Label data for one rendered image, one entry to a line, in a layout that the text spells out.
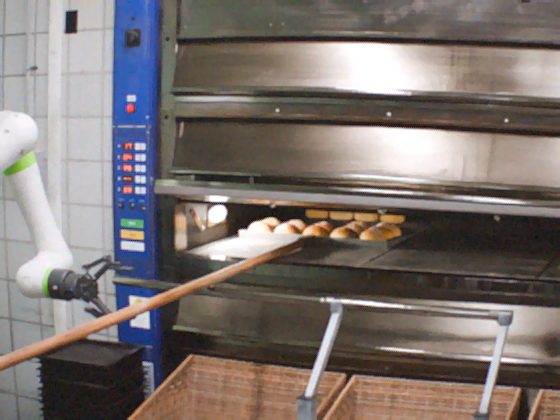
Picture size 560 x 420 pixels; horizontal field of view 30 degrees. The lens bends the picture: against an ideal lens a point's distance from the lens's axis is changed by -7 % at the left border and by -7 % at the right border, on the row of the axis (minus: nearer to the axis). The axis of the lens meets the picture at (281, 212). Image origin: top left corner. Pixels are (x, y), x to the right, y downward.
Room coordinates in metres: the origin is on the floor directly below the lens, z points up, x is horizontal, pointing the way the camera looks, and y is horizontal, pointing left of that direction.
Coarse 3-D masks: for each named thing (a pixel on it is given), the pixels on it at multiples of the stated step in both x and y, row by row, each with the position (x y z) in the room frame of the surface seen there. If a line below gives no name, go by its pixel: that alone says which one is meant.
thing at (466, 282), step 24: (192, 264) 3.51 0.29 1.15; (216, 264) 3.47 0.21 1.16; (264, 264) 3.41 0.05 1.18; (288, 264) 3.38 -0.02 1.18; (312, 264) 3.38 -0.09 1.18; (432, 288) 3.19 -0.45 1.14; (456, 288) 3.15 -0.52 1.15; (480, 288) 3.12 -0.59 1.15; (504, 288) 3.09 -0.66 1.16; (528, 288) 3.06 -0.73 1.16; (552, 288) 3.03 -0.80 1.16
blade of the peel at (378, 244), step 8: (240, 232) 3.87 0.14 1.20; (248, 232) 3.85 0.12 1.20; (256, 232) 3.84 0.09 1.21; (264, 232) 3.83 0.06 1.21; (400, 232) 3.96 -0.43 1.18; (408, 232) 3.95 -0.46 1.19; (416, 232) 3.96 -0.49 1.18; (272, 240) 3.81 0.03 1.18; (280, 240) 3.80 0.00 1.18; (288, 240) 3.79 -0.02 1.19; (320, 240) 3.74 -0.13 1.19; (328, 240) 3.73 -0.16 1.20; (336, 240) 3.72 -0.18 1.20; (344, 240) 3.71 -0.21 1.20; (352, 240) 3.69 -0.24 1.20; (360, 240) 3.68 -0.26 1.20; (368, 240) 3.67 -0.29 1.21; (376, 240) 3.66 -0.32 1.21; (384, 240) 3.65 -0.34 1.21; (392, 240) 3.69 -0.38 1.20; (400, 240) 3.78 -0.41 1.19; (376, 248) 3.66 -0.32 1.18; (384, 248) 3.65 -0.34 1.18
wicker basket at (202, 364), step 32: (192, 384) 3.45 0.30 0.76; (224, 384) 3.40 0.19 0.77; (256, 384) 3.36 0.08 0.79; (288, 384) 3.32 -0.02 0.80; (320, 384) 3.28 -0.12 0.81; (160, 416) 3.27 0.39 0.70; (192, 416) 3.42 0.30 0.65; (224, 416) 3.37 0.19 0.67; (256, 416) 3.33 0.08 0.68; (288, 416) 3.29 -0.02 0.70; (320, 416) 3.08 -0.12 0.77
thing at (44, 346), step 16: (256, 256) 3.36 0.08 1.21; (272, 256) 3.43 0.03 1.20; (224, 272) 3.14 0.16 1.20; (240, 272) 3.23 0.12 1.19; (176, 288) 2.90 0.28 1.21; (192, 288) 2.95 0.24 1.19; (144, 304) 2.72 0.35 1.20; (160, 304) 2.79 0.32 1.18; (96, 320) 2.52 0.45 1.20; (112, 320) 2.57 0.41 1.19; (64, 336) 2.38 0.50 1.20; (80, 336) 2.44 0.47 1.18; (16, 352) 2.21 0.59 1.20; (32, 352) 2.25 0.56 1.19; (0, 368) 2.14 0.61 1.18
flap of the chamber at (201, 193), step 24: (168, 192) 3.37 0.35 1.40; (192, 192) 3.34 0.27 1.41; (216, 192) 3.31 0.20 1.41; (240, 192) 3.28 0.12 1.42; (264, 192) 3.25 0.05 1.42; (288, 192) 3.22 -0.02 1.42; (480, 216) 3.14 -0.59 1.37; (504, 216) 3.05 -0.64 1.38; (528, 216) 2.95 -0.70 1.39; (552, 216) 2.89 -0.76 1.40
